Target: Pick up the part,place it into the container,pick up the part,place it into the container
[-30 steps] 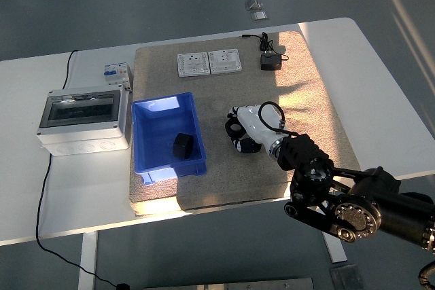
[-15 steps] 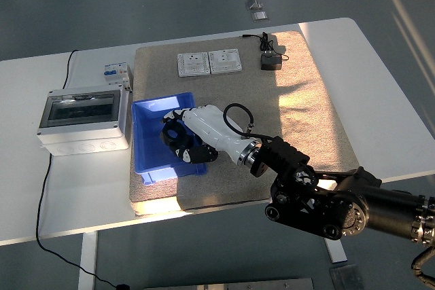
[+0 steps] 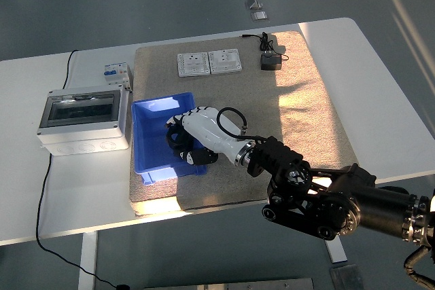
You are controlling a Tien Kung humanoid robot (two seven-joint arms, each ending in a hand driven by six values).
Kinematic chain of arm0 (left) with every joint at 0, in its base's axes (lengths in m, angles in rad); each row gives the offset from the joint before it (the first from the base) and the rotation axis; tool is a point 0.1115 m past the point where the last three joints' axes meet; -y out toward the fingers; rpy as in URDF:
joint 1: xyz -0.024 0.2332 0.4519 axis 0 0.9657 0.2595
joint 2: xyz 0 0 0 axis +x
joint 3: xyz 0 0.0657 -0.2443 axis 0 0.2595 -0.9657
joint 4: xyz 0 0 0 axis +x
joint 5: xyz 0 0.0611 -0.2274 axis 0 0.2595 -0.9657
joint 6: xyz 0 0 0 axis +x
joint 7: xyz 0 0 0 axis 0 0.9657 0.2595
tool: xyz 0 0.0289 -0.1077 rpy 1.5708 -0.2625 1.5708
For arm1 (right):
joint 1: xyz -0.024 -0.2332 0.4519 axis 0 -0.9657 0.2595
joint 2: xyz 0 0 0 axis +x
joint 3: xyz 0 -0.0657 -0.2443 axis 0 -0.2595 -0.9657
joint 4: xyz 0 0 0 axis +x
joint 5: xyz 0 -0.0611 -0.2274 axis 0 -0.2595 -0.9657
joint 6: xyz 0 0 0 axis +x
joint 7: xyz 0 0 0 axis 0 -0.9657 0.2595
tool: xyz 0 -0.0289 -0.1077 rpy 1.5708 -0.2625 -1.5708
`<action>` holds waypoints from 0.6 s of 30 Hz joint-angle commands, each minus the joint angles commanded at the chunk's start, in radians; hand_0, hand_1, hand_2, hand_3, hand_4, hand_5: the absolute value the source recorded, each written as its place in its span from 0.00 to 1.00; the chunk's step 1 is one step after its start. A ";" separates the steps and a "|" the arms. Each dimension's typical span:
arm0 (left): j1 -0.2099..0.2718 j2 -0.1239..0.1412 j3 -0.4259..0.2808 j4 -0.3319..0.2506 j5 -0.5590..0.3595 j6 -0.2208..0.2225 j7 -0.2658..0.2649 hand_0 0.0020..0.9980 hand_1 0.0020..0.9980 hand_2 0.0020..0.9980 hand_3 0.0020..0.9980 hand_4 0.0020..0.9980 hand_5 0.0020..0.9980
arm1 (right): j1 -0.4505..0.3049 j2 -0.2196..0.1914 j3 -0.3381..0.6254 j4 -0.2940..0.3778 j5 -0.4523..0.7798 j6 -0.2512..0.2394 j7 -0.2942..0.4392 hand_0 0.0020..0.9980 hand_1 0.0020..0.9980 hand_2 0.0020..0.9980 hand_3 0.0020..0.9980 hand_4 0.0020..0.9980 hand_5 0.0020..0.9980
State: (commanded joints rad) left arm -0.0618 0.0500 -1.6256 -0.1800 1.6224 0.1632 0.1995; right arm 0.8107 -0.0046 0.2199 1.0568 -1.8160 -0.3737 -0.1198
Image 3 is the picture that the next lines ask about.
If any white and black robot right hand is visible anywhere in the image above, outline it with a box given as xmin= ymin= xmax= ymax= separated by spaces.
xmin=165 ymin=106 xmax=254 ymax=166

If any white and blue circuit breaker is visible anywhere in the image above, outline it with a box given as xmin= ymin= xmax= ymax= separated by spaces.
xmin=101 ymin=61 xmax=133 ymax=93

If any wide grey metal plate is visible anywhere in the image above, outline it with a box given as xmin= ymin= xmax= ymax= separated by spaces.
xmin=142 ymin=278 xmax=315 ymax=290

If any small grey metal plate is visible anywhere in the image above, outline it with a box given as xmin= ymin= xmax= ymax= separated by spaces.
xmin=328 ymin=264 xmax=364 ymax=290

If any thin black cable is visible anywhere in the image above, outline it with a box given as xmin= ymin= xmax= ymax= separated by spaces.
xmin=35 ymin=49 xmax=129 ymax=290

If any grey-brown mat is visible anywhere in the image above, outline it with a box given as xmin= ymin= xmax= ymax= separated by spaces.
xmin=128 ymin=30 xmax=360 ymax=217

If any black power adapter with cord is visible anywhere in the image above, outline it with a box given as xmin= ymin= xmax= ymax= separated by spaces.
xmin=241 ymin=31 xmax=289 ymax=72

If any black hexagonal nut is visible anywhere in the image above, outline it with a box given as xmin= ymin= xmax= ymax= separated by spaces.
xmin=166 ymin=126 xmax=191 ymax=150

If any blue plastic box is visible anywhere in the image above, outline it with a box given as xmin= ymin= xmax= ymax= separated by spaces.
xmin=130 ymin=92 xmax=209 ymax=185

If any white wall socket panel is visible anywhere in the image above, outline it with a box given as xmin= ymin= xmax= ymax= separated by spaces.
xmin=207 ymin=48 xmax=243 ymax=75
xmin=177 ymin=52 xmax=210 ymax=77

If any white table leg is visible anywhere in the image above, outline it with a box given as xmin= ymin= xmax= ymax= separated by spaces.
xmin=77 ymin=231 xmax=99 ymax=290
xmin=322 ymin=235 xmax=348 ymax=264

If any white distribution box, dark window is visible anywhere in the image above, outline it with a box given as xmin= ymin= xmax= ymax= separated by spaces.
xmin=36 ymin=89 xmax=132 ymax=158

